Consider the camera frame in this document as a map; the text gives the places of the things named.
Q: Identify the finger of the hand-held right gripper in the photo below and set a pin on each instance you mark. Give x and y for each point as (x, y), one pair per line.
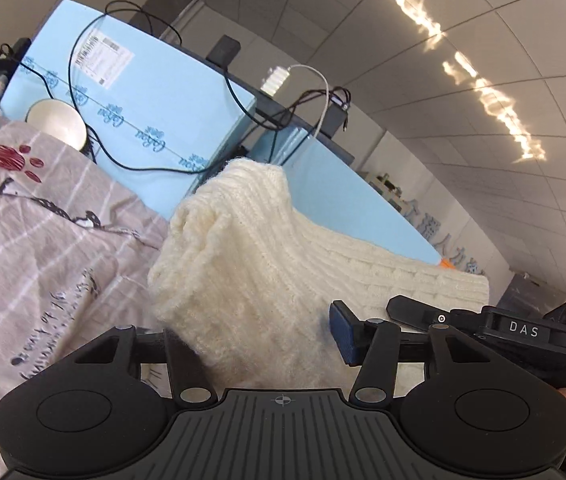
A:
(413, 311)

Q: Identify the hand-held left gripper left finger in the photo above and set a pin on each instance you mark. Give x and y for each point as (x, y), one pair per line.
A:
(178, 355)

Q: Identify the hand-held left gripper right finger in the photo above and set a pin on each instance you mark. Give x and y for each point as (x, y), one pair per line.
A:
(345, 332)

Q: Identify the cream knitted sweater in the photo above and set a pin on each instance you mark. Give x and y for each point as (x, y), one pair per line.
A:
(263, 270)

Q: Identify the grey printed bedsheet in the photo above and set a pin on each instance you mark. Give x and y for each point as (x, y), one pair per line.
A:
(38, 260)

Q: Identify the small black adapter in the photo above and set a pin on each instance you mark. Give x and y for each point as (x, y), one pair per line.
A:
(338, 112)

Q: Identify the light blue labelled cardboard box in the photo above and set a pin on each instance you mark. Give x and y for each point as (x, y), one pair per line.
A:
(163, 110)

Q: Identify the black power adapter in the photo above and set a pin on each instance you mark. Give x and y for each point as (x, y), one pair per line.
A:
(223, 50)

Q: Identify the silver wall lettering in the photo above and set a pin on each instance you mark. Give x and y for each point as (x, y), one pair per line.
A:
(470, 255)

